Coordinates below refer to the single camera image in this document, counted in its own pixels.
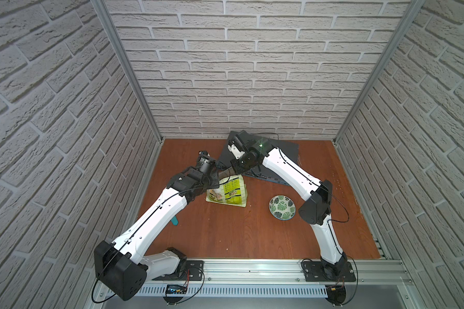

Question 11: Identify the green oats bag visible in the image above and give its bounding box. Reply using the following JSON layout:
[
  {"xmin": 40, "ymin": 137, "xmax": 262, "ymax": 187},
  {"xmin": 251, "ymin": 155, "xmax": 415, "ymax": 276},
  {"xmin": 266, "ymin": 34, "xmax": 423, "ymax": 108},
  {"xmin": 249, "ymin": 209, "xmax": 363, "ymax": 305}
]
[{"xmin": 206, "ymin": 175, "xmax": 247, "ymax": 207}]

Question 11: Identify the green leaf pattern bowl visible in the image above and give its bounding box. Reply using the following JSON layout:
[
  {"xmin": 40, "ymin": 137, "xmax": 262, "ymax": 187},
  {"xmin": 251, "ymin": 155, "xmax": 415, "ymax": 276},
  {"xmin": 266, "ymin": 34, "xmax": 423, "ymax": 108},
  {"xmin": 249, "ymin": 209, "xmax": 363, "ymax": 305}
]
[{"xmin": 269, "ymin": 195, "xmax": 296, "ymax": 221}]

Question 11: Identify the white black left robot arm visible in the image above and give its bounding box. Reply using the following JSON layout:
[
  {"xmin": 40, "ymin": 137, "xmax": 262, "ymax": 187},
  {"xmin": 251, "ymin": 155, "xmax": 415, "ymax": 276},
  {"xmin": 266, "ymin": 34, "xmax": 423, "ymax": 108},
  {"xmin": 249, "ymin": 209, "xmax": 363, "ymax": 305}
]
[{"xmin": 94, "ymin": 167, "xmax": 219, "ymax": 301}]

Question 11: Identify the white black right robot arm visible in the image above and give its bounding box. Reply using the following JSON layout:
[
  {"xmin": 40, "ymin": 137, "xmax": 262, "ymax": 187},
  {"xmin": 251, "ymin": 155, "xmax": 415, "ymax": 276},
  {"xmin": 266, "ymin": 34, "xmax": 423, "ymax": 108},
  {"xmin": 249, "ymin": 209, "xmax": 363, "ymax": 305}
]
[{"xmin": 228, "ymin": 144, "xmax": 347, "ymax": 268}]

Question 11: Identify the small green circuit board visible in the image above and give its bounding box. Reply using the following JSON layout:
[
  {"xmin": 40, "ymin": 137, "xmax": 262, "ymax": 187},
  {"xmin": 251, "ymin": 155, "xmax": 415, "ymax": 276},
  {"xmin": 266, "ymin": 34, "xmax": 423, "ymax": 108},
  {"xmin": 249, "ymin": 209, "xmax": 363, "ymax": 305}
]
[{"xmin": 165, "ymin": 285, "xmax": 188, "ymax": 295}]

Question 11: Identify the round black connector box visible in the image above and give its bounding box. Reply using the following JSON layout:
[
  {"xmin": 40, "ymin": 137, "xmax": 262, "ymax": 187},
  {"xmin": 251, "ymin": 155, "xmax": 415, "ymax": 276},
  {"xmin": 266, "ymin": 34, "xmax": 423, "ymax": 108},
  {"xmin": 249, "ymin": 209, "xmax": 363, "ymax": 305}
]
[{"xmin": 326, "ymin": 285, "xmax": 347, "ymax": 306}]

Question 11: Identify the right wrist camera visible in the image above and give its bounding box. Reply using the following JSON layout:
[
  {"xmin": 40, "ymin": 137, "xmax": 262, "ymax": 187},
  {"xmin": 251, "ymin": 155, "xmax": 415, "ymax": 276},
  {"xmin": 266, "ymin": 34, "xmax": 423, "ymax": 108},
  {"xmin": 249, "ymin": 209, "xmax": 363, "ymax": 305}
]
[{"xmin": 228, "ymin": 130, "xmax": 249, "ymax": 159}]

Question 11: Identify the grey blue network switch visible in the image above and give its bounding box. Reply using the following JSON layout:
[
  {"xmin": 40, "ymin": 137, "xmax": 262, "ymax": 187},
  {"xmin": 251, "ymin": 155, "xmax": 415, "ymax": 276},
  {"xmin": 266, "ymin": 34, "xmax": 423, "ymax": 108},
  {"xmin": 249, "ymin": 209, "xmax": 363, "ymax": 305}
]
[{"xmin": 218, "ymin": 131, "xmax": 299, "ymax": 185}]

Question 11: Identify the teal handled tool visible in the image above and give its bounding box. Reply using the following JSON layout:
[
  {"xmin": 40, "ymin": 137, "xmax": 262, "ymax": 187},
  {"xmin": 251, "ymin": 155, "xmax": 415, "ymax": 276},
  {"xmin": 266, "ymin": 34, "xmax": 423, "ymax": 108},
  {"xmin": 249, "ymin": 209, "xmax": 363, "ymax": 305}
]
[{"xmin": 171, "ymin": 216, "xmax": 179, "ymax": 226}]

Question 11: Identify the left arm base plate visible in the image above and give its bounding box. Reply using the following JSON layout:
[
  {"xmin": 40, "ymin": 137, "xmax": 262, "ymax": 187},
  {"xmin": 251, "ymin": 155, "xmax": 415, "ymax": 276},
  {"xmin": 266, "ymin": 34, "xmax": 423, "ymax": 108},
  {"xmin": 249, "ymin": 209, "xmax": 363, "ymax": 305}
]
[{"xmin": 154, "ymin": 260, "xmax": 204, "ymax": 282}]

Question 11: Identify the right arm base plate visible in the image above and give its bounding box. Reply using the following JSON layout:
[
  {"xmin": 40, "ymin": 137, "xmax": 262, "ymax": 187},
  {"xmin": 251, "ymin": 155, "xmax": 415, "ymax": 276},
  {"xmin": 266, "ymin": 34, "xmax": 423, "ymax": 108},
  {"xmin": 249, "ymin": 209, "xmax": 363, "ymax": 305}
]
[{"xmin": 300, "ymin": 259, "xmax": 357, "ymax": 283}]

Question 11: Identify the aluminium front rail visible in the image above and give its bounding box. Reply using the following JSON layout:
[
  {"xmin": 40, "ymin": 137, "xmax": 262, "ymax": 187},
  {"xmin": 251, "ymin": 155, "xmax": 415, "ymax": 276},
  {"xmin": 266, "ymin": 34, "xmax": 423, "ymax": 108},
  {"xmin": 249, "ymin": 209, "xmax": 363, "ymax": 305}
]
[{"xmin": 138, "ymin": 258, "xmax": 415, "ymax": 287}]

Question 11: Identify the aluminium corner post left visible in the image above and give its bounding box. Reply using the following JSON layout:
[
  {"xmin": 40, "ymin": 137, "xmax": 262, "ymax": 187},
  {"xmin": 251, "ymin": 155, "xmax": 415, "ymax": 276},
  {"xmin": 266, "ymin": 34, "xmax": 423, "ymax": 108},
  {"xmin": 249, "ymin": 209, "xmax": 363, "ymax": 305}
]
[{"xmin": 90, "ymin": 0, "xmax": 164, "ymax": 144}]

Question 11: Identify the aluminium corner post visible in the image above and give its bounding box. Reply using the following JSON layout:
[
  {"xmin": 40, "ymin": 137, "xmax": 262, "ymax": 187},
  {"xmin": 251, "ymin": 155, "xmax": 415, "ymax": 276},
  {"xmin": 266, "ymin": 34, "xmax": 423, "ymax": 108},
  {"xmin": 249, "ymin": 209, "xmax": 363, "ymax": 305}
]
[
  {"xmin": 90, "ymin": 0, "xmax": 164, "ymax": 144},
  {"xmin": 333, "ymin": 0, "xmax": 426, "ymax": 144}
]

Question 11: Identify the aluminium corner post right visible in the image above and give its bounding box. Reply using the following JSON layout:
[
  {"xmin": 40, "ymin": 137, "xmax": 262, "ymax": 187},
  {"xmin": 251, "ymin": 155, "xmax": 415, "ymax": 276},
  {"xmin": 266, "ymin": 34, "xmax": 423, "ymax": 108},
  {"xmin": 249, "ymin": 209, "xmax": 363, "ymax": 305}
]
[{"xmin": 333, "ymin": 0, "xmax": 426, "ymax": 144}]

